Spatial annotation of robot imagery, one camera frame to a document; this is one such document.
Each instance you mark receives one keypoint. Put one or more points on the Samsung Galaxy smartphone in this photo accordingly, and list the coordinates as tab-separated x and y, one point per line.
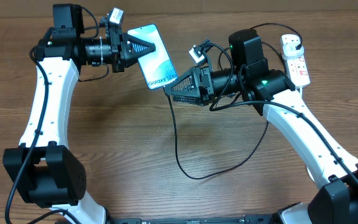
157	67

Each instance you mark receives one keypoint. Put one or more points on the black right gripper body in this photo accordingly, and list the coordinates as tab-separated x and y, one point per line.
206	75

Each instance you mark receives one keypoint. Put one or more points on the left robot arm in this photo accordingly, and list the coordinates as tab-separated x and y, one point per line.
42	168

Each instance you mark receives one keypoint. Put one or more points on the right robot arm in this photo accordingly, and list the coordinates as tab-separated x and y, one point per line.
275	96

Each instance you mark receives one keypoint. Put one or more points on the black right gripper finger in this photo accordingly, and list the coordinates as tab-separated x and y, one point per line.
193	100
187	84

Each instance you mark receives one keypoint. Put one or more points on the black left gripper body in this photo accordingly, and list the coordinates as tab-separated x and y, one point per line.
116	44

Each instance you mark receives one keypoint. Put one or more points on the white power strip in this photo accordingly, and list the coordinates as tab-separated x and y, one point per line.
296	68

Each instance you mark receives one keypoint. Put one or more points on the white USB wall charger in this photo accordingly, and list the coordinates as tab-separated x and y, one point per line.
290	51

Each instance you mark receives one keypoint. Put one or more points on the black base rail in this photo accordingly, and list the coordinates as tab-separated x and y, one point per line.
247	219

